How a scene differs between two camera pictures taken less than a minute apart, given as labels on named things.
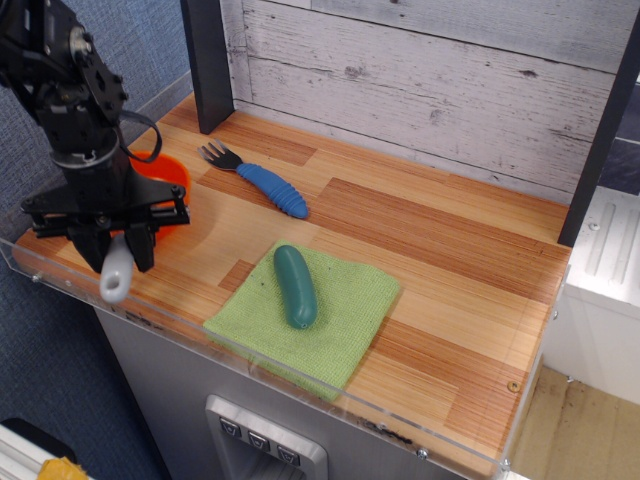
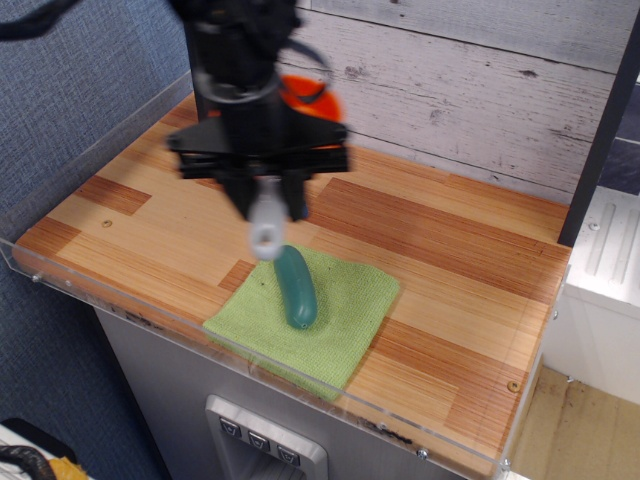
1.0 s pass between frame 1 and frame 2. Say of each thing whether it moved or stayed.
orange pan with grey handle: moved
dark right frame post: stayed
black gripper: moved
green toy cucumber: stayed
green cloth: stayed
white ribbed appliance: stayed
